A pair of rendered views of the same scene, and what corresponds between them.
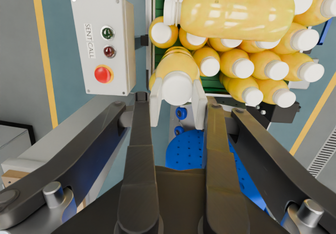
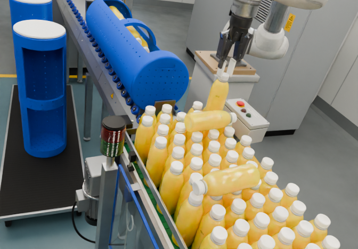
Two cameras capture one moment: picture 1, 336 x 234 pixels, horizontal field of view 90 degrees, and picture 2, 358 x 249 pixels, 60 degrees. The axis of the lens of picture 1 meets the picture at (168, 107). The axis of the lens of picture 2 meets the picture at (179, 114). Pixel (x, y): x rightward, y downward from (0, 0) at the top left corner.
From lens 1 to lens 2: 109 cm
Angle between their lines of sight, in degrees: 38
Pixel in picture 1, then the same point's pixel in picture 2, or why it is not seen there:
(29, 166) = (245, 78)
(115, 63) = (237, 108)
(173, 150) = (185, 86)
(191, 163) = (177, 77)
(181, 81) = (225, 75)
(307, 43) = (162, 126)
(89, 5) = (261, 121)
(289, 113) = not seen: hidden behind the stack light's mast
